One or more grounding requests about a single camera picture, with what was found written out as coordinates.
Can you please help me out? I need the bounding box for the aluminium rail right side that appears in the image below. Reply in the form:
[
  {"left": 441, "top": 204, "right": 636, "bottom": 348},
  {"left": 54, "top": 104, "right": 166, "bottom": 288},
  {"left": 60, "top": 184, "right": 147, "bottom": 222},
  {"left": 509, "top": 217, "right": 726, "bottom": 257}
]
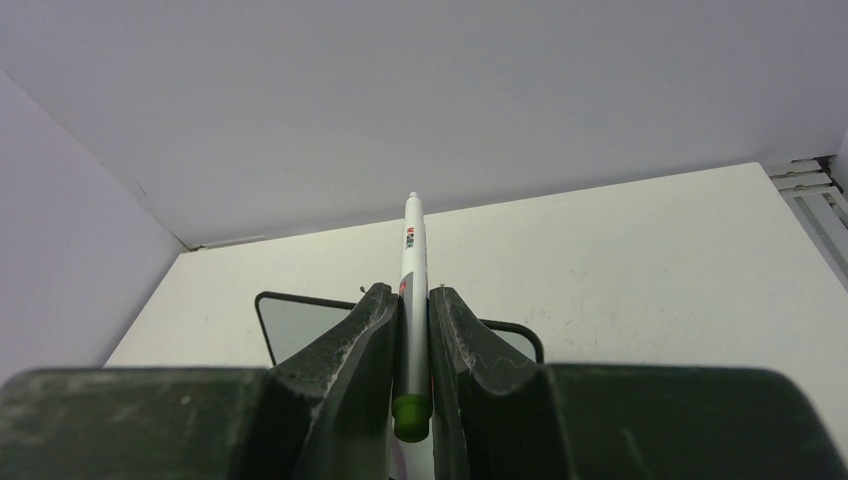
[{"left": 763, "top": 156, "right": 847, "bottom": 288}]

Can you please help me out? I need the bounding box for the black framed small whiteboard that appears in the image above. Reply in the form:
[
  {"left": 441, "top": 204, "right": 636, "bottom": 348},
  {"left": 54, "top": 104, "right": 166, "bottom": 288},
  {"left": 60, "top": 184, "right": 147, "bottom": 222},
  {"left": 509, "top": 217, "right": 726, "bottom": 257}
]
[{"left": 254, "top": 291, "right": 544, "bottom": 365}]

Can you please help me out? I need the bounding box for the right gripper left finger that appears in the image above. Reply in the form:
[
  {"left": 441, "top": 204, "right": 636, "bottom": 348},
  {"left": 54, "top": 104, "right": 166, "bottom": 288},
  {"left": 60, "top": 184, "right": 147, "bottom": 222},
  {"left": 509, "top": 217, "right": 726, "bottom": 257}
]
[{"left": 228, "top": 283, "right": 399, "bottom": 479}]

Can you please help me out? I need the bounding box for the white whiteboard marker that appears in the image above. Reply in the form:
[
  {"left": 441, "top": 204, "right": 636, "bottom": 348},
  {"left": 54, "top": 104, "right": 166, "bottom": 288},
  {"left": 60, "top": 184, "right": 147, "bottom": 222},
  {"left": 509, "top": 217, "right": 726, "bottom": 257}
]
[{"left": 391, "top": 192, "right": 433, "bottom": 443}]

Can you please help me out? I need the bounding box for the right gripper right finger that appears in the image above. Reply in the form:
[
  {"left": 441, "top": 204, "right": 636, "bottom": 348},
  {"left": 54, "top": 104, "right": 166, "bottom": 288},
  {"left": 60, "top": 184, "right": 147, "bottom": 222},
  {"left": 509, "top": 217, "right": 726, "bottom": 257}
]
[{"left": 429, "top": 287, "right": 575, "bottom": 479}]

